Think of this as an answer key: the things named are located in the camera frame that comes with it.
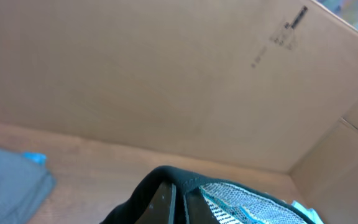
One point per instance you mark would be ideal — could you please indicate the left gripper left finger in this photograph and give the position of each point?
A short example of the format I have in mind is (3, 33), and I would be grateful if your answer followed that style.
(161, 209)

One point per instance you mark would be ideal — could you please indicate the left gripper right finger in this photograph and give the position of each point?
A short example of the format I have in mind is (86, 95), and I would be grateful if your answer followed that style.
(197, 211)

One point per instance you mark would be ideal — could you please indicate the black shorts with mesh lining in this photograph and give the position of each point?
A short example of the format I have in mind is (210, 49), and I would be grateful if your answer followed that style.
(229, 201)

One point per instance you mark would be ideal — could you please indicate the light blue printed t-shirt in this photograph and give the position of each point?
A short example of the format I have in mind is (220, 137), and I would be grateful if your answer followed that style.
(309, 212)

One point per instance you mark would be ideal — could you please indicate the folded blue jeans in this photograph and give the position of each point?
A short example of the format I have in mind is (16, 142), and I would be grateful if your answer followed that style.
(36, 157)

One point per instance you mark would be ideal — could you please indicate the folded grey trousers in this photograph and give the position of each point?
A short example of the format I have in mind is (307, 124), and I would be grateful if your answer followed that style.
(24, 186)

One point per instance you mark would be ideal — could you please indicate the cardboard backdrop panel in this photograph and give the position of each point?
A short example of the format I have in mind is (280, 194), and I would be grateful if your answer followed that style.
(109, 90)

